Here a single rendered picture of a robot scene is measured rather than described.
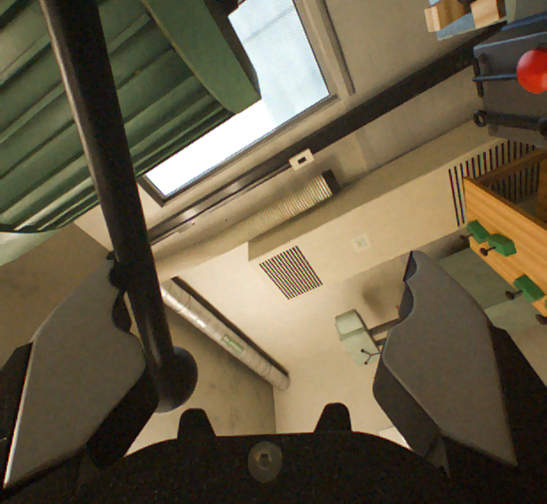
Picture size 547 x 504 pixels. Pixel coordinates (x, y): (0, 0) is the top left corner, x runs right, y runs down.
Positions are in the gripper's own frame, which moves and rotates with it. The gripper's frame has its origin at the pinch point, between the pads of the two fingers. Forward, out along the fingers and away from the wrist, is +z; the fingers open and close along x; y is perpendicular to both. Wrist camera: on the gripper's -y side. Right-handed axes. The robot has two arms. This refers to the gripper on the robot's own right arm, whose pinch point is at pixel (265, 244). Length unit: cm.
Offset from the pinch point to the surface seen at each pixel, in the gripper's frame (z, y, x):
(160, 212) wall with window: 151, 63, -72
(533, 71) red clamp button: 9.7, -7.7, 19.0
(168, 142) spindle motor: 8.4, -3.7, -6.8
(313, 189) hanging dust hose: 137, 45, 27
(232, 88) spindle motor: 7.5, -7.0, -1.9
